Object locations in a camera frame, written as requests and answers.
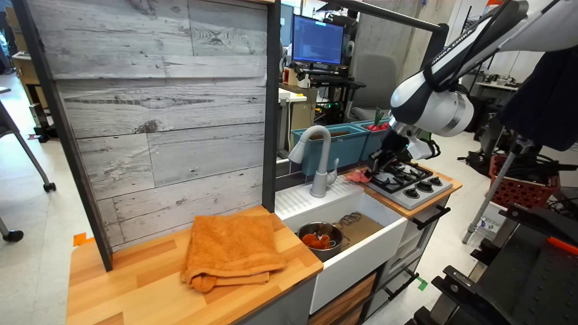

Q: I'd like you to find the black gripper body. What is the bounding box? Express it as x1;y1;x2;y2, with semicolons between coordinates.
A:
380;128;420;170

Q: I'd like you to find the black cabinet handle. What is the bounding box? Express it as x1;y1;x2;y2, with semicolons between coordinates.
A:
384;269;422;302
411;204;452;231

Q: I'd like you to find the black metal frame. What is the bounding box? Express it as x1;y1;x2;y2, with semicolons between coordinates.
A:
8;0;452;273

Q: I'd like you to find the pink plush toy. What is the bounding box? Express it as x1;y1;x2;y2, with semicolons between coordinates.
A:
346;166;375;186

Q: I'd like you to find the metal camera stand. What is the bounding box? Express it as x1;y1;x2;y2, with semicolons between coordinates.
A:
461;135;532;246

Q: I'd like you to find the steel bowl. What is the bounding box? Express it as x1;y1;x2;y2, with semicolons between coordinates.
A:
297;222;348;264

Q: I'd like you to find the dark office desk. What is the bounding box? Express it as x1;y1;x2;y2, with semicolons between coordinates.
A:
279;63;364;123

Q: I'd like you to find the black stove grate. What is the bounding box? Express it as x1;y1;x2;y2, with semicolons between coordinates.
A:
369;159;436;195

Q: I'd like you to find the long teal planter box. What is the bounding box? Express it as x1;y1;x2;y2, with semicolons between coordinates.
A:
360;123;395;166

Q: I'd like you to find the grey wood plank panel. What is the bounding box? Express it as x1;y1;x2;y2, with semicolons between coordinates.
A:
24;0;272;255

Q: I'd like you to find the red crate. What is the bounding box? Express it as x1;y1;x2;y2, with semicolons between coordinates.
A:
489;152;564;211

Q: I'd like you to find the white toy sink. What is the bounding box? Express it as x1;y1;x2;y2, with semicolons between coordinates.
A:
275;177;413;316

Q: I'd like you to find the grey office chair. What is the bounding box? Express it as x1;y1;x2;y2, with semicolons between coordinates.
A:
351;52;404;123

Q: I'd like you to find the toy radish plant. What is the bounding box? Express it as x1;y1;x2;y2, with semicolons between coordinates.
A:
368;107;395;134

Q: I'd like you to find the black robot cart base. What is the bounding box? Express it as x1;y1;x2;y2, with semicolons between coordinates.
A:
409;204;578;325

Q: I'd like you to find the short teal planter box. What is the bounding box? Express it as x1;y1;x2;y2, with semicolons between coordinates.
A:
292;123;371;175

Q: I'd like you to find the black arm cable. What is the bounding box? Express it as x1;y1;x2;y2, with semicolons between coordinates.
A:
424;0;532;92

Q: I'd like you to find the orange towel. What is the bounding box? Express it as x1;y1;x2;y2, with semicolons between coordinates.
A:
180;213;290;296

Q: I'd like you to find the bunch of metal rings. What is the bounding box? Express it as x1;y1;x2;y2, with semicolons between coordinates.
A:
337;211;364;228

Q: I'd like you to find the grey toy faucet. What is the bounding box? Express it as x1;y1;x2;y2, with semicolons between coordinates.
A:
288;125;342;200

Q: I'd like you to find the grey stove panel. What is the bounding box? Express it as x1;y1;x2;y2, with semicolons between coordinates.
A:
366;159;456;211

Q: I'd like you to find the computer monitor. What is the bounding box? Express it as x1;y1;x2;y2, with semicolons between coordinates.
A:
292;14;346;67

